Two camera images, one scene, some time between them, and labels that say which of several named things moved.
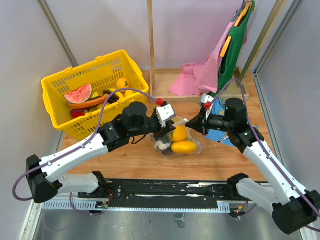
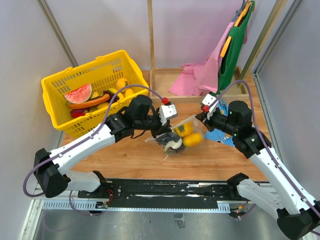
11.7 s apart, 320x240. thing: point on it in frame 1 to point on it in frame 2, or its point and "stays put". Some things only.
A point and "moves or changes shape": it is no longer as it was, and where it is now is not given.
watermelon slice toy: (79, 95) stays put
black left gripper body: (153, 126) stays put
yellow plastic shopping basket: (74, 98) stays put
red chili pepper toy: (76, 113) stays put
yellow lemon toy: (129, 92) stays put
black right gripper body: (217, 122) stays put
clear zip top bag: (178, 142) moves or changes shape
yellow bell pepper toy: (180, 133) moves or changes shape
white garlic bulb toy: (161, 145) to (173, 144)
